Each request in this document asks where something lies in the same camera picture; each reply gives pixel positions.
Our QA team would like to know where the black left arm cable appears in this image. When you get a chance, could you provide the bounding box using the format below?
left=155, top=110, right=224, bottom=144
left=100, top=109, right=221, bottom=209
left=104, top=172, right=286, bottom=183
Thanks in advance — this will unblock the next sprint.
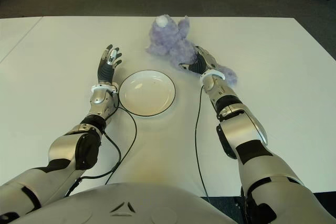
left=62, top=90, right=138, bottom=198

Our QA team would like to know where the grey robot torso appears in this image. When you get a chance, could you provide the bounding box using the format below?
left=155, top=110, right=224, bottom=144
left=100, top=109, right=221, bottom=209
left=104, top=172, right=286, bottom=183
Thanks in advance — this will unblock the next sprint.
left=13, top=182, right=237, bottom=224

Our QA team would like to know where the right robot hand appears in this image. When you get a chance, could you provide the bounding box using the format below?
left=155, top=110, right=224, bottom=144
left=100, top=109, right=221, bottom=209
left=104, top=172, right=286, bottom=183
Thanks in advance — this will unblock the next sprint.
left=179, top=45, right=218, bottom=76

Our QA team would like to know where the purple plush doll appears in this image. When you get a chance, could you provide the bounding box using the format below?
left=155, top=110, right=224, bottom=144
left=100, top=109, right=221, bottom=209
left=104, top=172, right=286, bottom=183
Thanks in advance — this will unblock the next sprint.
left=145, top=15, right=239, bottom=86

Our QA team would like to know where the white plate with black rim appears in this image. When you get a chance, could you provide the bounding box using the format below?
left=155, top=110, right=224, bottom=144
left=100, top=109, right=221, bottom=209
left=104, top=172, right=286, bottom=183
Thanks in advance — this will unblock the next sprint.
left=118, top=70, right=176, bottom=116

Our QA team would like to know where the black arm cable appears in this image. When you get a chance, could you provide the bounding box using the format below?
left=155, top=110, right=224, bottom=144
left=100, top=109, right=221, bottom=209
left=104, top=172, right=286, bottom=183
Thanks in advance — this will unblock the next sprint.
left=194, top=83, right=211, bottom=199
left=62, top=90, right=138, bottom=198

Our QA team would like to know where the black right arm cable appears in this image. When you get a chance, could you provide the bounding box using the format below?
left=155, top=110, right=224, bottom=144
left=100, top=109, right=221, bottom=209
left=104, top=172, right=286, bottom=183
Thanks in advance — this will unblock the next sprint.
left=194, top=83, right=211, bottom=199

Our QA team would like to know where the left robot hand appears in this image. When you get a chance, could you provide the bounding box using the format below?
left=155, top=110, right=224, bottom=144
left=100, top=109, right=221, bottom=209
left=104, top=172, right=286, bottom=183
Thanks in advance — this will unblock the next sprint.
left=97, top=45, right=123, bottom=86

